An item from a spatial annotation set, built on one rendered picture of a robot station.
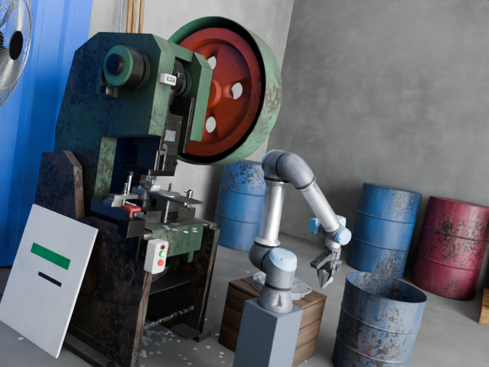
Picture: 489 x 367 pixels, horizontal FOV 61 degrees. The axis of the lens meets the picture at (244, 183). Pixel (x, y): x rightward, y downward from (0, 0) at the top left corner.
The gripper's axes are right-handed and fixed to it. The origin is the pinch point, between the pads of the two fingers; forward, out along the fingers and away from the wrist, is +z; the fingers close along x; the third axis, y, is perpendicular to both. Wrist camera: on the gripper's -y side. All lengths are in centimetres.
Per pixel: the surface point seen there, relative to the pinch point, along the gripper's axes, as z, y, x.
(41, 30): -108, -93, 179
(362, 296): 3.2, 19.5, -11.3
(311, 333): 31.5, 12.4, 9.2
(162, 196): -30, -64, 54
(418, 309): 3.5, 37.4, -32.1
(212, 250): -4, -32, 49
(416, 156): -78, 274, 104
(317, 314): 21.5, 15.6, 9.8
